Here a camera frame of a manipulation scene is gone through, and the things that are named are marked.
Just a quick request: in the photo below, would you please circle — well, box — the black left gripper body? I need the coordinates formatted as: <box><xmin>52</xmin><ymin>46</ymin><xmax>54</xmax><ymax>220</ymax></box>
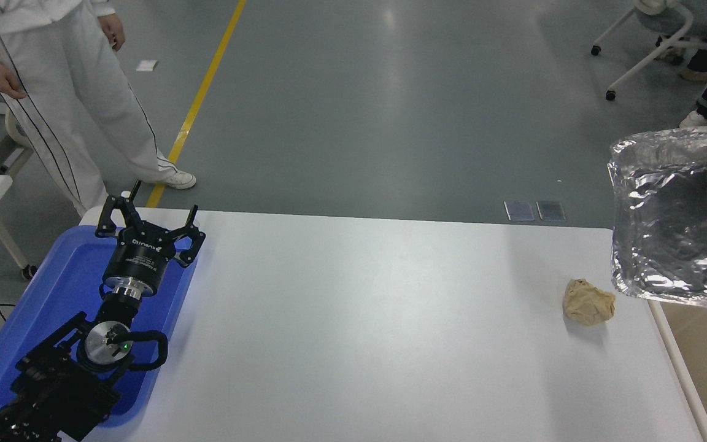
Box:
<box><xmin>102</xmin><ymin>226</ymin><xmax>177</xmax><ymax>292</ymax></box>

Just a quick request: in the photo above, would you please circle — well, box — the silver foil tray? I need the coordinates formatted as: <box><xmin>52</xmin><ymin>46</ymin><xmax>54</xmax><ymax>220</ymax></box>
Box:
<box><xmin>608</xmin><ymin>126</ymin><xmax>707</xmax><ymax>314</ymax></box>

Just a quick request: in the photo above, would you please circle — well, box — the metal floor plate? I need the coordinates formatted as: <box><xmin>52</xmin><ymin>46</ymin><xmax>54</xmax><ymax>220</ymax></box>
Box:
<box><xmin>504</xmin><ymin>201</ymin><xmax>536</xmax><ymax>222</ymax></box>
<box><xmin>536</xmin><ymin>201</ymin><xmax>568</xmax><ymax>222</ymax></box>

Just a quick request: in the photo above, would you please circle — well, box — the person's right hand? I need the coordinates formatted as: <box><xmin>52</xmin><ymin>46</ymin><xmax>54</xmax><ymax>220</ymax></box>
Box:
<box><xmin>0</xmin><ymin>63</ymin><xmax>28</xmax><ymax>100</ymax></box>

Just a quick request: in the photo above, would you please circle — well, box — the person's left hand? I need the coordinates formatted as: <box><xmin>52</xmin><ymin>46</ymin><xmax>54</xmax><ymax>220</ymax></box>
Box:
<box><xmin>97</xmin><ymin>14</ymin><xmax>126</xmax><ymax>52</ymax></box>

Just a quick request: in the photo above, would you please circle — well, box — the blue plastic tray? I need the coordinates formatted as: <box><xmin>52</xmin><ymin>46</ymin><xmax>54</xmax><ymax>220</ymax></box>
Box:
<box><xmin>0</xmin><ymin>224</ymin><xmax>201</xmax><ymax>429</ymax></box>

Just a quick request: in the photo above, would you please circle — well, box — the crumpled tan paper ball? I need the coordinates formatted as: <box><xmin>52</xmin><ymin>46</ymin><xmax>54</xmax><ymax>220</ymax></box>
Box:
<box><xmin>563</xmin><ymin>278</ymin><xmax>617</xmax><ymax>327</ymax></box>

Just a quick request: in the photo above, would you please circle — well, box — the white wheeled office chair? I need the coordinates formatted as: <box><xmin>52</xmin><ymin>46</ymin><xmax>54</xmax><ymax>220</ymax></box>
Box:
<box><xmin>591</xmin><ymin>0</ymin><xmax>707</xmax><ymax>101</ymax></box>

